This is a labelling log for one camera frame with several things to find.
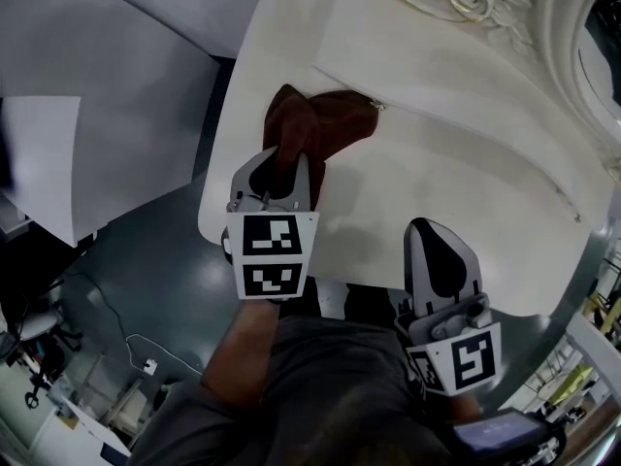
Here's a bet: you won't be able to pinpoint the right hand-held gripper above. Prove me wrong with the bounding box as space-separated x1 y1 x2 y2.
393 216 503 398

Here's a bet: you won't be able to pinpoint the white shelving unit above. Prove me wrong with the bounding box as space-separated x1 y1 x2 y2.
494 303 621 436

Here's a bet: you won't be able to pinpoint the person's left forearm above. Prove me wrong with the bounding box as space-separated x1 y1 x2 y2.
201 298 292 410

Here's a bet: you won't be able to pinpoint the white side table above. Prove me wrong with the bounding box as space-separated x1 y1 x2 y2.
41 395 132 466

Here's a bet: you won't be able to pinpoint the white dressing table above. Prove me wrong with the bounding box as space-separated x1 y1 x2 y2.
197 0 613 318

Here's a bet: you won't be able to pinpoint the brown cloth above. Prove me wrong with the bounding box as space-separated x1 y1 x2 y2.
261 83 382 211

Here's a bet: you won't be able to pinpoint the black floor cable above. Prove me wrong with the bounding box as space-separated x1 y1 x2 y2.
62 269 128 340

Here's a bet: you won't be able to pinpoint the person's grey shirt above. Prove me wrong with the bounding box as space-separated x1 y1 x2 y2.
128 316 467 466

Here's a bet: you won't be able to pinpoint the person's black trousers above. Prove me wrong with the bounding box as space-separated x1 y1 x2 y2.
278 277 409 332

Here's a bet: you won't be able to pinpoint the white cabinet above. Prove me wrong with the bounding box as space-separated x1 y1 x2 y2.
0 94 98 250

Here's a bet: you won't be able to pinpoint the oval mirror ornate white frame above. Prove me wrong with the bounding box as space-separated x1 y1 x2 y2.
346 0 621 183

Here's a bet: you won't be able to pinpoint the yellow-green cabinet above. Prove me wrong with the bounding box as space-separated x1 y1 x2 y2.
552 364 599 407

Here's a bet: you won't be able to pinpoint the person's right forearm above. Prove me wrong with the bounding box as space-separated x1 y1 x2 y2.
448 390 484 426

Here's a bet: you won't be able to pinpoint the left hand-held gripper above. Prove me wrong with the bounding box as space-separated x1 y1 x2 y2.
220 146 321 303

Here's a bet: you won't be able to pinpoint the grey office chair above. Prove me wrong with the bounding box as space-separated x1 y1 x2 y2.
9 303 83 358

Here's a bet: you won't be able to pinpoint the black device with blue screen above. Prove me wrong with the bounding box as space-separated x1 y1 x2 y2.
450 405 569 466

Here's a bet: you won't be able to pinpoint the white floor cable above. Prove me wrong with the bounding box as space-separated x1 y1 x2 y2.
124 332 205 376

